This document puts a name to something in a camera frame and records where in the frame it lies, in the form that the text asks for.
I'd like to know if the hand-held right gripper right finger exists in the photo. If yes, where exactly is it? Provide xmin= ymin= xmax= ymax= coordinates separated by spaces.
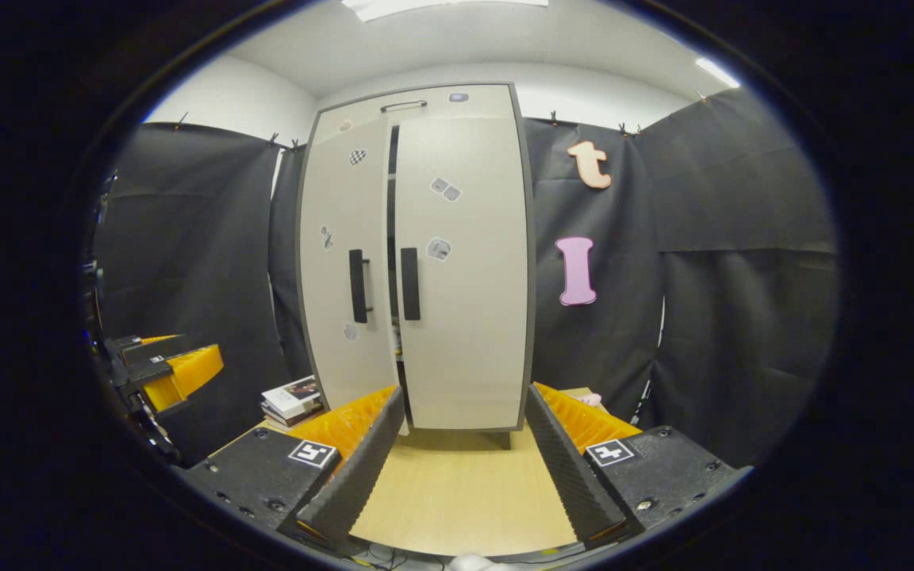
xmin=526 ymin=382 xmax=751 ymax=550

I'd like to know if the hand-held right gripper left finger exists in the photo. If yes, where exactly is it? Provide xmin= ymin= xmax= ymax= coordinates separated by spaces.
xmin=183 ymin=386 xmax=406 ymax=548

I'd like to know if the grey shoe cabinet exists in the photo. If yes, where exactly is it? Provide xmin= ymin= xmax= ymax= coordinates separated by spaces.
xmin=296 ymin=82 xmax=537 ymax=433

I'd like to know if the grey cabinet door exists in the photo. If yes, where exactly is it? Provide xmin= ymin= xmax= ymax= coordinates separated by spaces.
xmin=298 ymin=119 xmax=400 ymax=413
xmin=394 ymin=115 xmax=533 ymax=431

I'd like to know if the black spine book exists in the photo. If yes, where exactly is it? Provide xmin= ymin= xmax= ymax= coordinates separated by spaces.
xmin=265 ymin=403 xmax=325 ymax=429

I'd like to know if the white cover book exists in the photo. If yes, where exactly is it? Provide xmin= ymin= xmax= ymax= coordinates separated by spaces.
xmin=261 ymin=377 xmax=323 ymax=417

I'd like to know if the black backdrop cloth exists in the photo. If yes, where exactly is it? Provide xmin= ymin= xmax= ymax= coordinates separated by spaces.
xmin=92 ymin=123 xmax=311 ymax=465
xmin=522 ymin=87 xmax=840 ymax=469

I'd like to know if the narrow ceiling light panel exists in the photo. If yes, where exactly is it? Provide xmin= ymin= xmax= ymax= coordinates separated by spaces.
xmin=693 ymin=57 xmax=741 ymax=90

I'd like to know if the large ceiling light panel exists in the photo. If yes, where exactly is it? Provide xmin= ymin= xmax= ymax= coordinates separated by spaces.
xmin=342 ymin=0 xmax=549 ymax=22

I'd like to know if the black left door handle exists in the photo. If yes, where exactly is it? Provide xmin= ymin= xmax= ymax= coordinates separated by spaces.
xmin=348 ymin=249 xmax=373 ymax=324

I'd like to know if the black door handle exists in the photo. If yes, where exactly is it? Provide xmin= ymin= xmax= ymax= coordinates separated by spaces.
xmin=401 ymin=247 xmax=421 ymax=321
xmin=348 ymin=249 xmax=373 ymax=324

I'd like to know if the black right door handle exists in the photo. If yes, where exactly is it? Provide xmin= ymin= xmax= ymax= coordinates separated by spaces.
xmin=401 ymin=247 xmax=421 ymax=321

